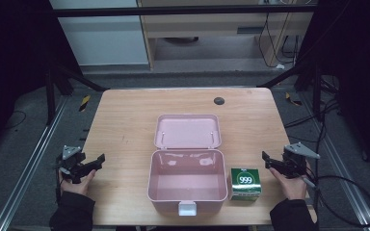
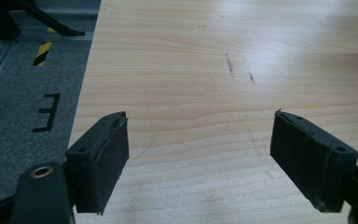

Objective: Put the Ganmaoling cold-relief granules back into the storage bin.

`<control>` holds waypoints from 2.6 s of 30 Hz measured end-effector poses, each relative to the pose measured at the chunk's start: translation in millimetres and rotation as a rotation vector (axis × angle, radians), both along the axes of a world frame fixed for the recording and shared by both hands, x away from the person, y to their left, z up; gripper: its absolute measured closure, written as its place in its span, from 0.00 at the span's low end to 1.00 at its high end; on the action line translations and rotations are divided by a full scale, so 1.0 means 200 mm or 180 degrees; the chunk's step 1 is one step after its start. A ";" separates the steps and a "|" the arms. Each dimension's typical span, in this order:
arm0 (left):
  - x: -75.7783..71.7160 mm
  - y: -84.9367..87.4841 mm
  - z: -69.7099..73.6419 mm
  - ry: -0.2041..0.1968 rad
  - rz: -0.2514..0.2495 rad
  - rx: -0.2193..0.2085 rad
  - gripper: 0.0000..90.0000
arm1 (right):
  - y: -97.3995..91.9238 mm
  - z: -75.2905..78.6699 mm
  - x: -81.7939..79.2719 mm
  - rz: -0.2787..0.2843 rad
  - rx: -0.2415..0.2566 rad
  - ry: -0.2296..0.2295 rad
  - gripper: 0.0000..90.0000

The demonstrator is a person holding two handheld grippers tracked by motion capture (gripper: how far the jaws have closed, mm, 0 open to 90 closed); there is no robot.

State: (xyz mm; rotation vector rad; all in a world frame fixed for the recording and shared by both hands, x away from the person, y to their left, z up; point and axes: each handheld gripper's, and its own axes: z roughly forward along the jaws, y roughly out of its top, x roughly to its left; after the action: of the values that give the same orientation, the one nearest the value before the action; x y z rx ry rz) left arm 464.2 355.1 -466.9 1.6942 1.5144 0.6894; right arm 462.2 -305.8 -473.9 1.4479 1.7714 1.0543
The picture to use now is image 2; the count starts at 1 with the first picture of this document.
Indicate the yellow black hazard tape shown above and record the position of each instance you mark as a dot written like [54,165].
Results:
[42,53]

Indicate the black stand leg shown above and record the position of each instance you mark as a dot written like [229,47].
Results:
[28,15]

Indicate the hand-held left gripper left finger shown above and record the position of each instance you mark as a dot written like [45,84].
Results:
[101,168]

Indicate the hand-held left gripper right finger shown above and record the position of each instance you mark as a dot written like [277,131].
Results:
[307,161]

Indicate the black tape floor marking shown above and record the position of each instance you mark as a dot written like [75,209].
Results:
[48,112]

